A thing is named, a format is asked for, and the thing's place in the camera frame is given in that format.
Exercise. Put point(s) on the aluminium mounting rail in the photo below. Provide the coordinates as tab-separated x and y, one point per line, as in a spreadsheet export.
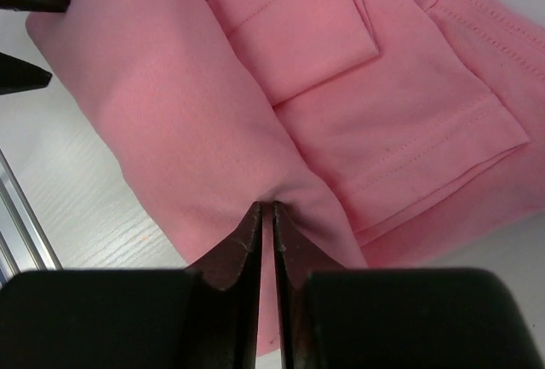
24	244

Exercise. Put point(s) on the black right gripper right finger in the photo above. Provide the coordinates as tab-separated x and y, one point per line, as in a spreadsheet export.
335	317

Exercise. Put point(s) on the pink t shirt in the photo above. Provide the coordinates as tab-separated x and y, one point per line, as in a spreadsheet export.
395	130

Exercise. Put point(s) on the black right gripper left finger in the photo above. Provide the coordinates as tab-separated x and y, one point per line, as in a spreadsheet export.
201	316

